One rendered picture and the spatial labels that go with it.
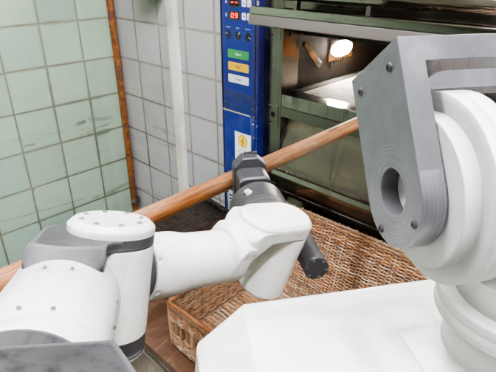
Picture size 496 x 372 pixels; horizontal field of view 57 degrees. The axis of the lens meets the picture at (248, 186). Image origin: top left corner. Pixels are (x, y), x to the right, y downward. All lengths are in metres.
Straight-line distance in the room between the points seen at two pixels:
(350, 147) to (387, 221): 1.16
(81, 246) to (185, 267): 0.14
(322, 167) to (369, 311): 1.14
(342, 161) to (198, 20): 0.68
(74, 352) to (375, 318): 0.14
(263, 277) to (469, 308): 0.44
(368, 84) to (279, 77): 1.23
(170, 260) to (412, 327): 0.31
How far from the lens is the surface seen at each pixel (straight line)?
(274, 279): 0.62
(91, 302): 0.33
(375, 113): 0.16
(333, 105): 1.29
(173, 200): 0.73
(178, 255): 0.49
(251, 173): 0.74
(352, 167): 1.31
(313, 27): 1.11
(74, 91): 2.00
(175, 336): 1.33
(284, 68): 1.39
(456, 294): 0.20
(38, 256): 0.39
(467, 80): 0.19
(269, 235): 0.55
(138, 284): 0.43
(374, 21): 1.03
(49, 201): 2.08
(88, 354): 0.23
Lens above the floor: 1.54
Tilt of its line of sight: 27 degrees down
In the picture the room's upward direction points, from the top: straight up
